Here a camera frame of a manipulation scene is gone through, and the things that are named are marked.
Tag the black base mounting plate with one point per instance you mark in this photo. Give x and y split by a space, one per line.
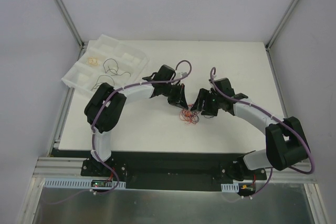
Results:
173 171

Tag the right aluminium corner post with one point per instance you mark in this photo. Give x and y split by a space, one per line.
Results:
284 19

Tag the white cable duct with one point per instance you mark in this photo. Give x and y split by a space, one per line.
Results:
230 188
71 183

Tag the left white cable duct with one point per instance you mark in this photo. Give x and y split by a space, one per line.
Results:
71 183

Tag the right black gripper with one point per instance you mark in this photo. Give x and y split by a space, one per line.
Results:
204 100

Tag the white foam compartment tray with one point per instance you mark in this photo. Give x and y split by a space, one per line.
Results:
106 60

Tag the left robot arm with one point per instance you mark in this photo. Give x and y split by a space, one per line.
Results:
106 105

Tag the right white cable duct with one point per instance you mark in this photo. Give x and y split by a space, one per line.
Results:
230 188

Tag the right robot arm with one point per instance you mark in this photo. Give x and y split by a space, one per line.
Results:
286 144

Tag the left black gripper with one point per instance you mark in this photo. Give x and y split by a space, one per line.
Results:
176 95

